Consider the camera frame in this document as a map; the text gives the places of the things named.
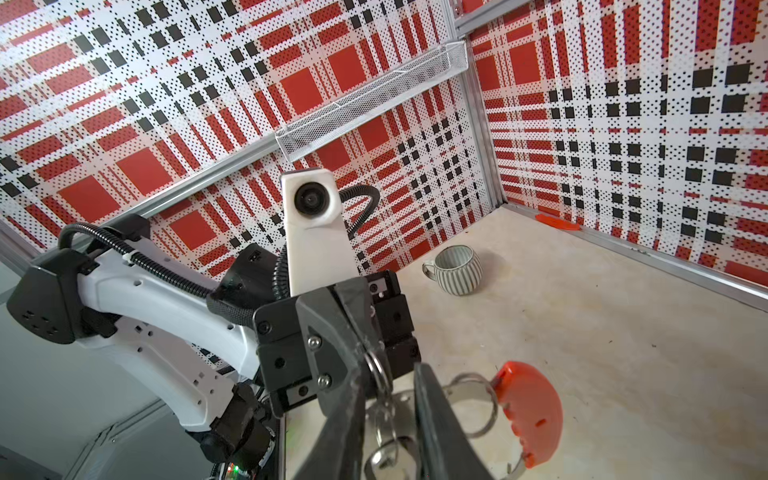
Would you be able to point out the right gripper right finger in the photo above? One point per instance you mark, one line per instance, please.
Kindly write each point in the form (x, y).
(444, 448)

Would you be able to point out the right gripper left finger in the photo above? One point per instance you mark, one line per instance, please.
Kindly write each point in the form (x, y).
(338, 450)

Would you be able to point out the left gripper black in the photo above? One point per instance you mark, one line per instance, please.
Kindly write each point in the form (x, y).
(309, 344)

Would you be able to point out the key organizer with red handle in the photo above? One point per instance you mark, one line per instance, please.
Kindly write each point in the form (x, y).
(517, 411)

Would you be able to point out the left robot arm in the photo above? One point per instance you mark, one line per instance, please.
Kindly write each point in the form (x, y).
(192, 342)

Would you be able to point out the grey striped ceramic mug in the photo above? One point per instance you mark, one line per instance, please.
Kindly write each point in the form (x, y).
(456, 269)

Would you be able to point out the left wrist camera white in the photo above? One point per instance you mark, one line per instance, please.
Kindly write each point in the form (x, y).
(319, 252)

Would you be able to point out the white wire mesh basket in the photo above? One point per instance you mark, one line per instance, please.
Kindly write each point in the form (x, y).
(336, 119)

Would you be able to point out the red marker at wall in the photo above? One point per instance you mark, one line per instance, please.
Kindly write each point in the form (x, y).
(557, 223)

